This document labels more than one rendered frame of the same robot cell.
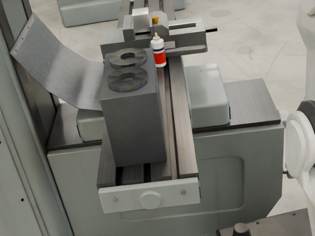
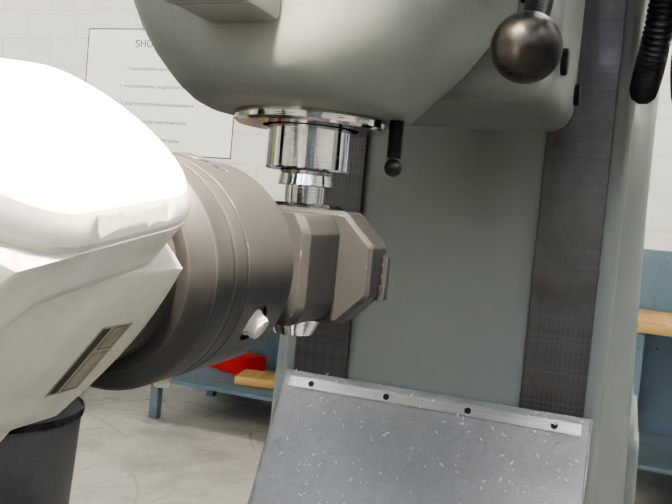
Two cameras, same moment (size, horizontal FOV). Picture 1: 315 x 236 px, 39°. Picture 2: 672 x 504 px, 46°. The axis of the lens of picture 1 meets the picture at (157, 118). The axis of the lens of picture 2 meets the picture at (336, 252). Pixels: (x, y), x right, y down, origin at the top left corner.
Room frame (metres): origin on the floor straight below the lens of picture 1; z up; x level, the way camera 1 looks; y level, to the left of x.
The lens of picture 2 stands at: (1.45, -0.42, 1.26)
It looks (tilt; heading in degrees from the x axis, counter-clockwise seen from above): 3 degrees down; 106
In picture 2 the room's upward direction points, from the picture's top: 5 degrees clockwise
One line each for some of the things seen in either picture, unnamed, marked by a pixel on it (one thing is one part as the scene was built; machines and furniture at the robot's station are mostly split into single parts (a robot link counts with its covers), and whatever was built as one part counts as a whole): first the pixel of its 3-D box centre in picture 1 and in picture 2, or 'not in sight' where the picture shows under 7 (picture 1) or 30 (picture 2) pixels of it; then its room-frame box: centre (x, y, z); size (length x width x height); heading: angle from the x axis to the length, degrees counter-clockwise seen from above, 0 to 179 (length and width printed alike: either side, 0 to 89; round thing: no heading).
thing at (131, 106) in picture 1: (134, 102); not in sight; (0.90, 0.05, 1.02); 0.22 x 0.12 x 0.20; 177
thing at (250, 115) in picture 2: not in sight; (311, 121); (1.31, 0.01, 1.31); 0.09 x 0.09 x 0.01
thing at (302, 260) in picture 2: not in sight; (221, 265); (1.30, -0.08, 1.23); 0.13 x 0.12 x 0.10; 176
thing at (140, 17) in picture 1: (141, 19); not in sight; (1.39, 0.00, 1.03); 0.06 x 0.05 x 0.06; 176
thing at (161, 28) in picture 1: (159, 23); not in sight; (1.38, -0.05, 1.01); 0.12 x 0.06 x 0.04; 176
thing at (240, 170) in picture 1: (171, 173); not in sight; (1.31, -0.02, 0.43); 0.80 x 0.30 x 0.60; 86
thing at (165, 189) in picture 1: (148, 67); not in sight; (1.33, 0.00, 0.89); 1.24 x 0.23 x 0.08; 176
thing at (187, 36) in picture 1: (153, 33); not in sight; (1.39, -0.03, 0.98); 0.35 x 0.15 x 0.11; 86
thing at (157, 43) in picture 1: (158, 48); not in sight; (1.27, -0.04, 0.98); 0.04 x 0.04 x 0.11
